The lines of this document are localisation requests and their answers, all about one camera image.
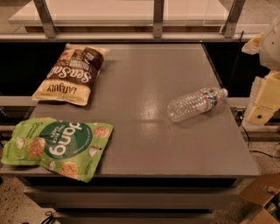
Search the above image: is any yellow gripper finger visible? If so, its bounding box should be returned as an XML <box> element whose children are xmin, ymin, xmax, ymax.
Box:
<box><xmin>245</xmin><ymin>71</ymin><xmax>280</xmax><ymax>126</ymax></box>
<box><xmin>241</xmin><ymin>32</ymin><xmax>263</xmax><ymax>55</ymax></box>

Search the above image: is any clear plastic water bottle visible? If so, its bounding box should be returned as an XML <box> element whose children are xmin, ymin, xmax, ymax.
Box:
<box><xmin>167</xmin><ymin>87</ymin><xmax>228</xmax><ymax>123</ymax></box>

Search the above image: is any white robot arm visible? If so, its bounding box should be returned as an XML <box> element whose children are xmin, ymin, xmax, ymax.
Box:
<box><xmin>241</xmin><ymin>16</ymin><xmax>280</xmax><ymax>126</ymax></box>

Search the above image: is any cardboard box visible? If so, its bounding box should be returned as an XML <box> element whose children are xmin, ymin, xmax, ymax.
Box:
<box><xmin>239</xmin><ymin>174</ymin><xmax>280</xmax><ymax>224</ymax></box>

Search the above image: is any brown sea salt chips bag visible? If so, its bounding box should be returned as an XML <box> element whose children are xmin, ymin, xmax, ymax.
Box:
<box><xmin>32</xmin><ymin>44</ymin><xmax>110</xmax><ymax>106</ymax></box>

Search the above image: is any green dang rice chips bag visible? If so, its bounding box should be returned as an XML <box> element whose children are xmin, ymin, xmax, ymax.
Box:
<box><xmin>2</xmin><ymin>117</ymin><xmax>114</xmax><ymax>183</ymax></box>

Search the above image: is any grey table drawer base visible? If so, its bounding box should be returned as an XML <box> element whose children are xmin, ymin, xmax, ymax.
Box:
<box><xmin>24</xmin><ymin>176</ymin><xmax>238</xmax><ymax>224</ymax></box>

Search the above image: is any black cable on floor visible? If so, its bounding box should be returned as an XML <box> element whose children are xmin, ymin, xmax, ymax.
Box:
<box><xmin>241</xmin><ymin>126</ymin><xmax>280</xmax><ymax>160</ymax></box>

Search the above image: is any metal frame rail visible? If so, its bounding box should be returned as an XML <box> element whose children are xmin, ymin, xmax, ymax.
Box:
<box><xmin>0</xmin><ymin>0</ymin><xmax>258</xmax><ymax>42</ymax></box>

